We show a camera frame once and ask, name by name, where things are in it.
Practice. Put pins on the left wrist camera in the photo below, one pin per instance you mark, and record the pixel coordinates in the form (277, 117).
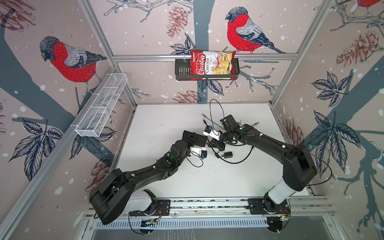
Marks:
(201, 152)

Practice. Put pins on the black network switch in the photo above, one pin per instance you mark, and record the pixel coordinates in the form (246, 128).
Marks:
(193, 139)

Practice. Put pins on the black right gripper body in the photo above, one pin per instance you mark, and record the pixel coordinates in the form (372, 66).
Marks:
(224, 139)

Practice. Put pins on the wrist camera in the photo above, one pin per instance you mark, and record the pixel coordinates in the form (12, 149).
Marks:
(211, 132)
(201, 152)

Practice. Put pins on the white mesh wall shelf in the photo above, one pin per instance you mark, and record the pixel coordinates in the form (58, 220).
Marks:
(98, 113)

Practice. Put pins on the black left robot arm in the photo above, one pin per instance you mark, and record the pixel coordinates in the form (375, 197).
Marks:
(112, 195)

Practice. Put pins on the red cassava chips bag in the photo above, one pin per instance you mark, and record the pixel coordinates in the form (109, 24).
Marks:
(221, 62)

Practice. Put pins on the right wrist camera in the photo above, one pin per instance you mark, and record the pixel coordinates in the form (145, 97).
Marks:
(211, 132)

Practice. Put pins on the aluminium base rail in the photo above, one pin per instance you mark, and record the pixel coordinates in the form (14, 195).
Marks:
(235, 207)

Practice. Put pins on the black wire wall basket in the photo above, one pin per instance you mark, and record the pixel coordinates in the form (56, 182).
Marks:
(185, 72)

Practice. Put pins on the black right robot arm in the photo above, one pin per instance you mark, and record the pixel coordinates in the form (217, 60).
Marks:
(298, 166)

